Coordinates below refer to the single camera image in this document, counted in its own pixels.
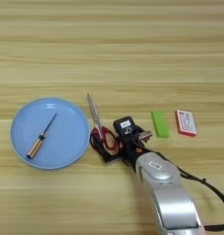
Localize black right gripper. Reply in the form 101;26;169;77
91;128;154;168

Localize red handled scissors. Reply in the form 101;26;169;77
85;92;118;152

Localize red white card box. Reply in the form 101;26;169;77
174;109;198;138

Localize wooden handled screwdriver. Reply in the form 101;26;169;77
26;112;59;160

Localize green rectangular block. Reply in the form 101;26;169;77
150;109;170;140

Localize round blue plate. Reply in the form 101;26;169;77
9;96;91;171

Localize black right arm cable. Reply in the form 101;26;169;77
174;166;224;232

